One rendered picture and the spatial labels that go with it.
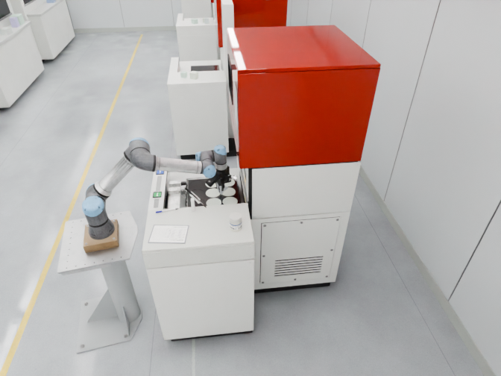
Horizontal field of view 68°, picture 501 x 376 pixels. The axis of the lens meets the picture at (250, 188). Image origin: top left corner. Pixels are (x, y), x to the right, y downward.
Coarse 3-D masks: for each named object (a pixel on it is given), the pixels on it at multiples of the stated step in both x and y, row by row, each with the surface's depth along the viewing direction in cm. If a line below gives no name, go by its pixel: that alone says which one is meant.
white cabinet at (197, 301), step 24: (192, 264) 215; (216, 264) 216; (240, 264) 218; (168, 288) 224; (192, 288) 226; (216, 288) 229; (240, 288) 232; (168, 312) 238; (192, 312) 241; (216, 312) 244; (240, 312) 247; (168, 336) 254; (192, 336) 257
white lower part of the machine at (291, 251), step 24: (288, 216) 247; (312, 216) 250; (336, 216) 252; (264, 240) 258; (288, 240) 261; (312, 240) 264; (336, 240) 267; (264, 264) 273; (288, 264) 277; (312, 264) 279; (336, 264) 283; (264, 288) 290; (288, 288) 297
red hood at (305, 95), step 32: (256, 32) 239; (288, 32) 239; (320, 32) 239; (256, 64) 191; (288, 64) 191; (320, 64) 191; (352, 64) 191; (256, 96) 193; (288, 96) 196; (320, 96) 198; (352, 96) 200; (256, 128) 205; (288, 128) 207; (320, 128) 210; (352, 128) 212; (256, 160) 218; (288, 160) 220; (320, 160) 223; (352, 160) 226
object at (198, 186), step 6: (192, 180) 266; (198, 180) 266; (204, 180) 266; (234, 180) 266; (192, 186) 261; (198, 186) 261; (204, 186) 260; (234, 186) 260; (198, 192) 254; (204, 192) 254; (204, 198) 249; (222, 198) 249; (198, 204) 244; (204, 204) 244
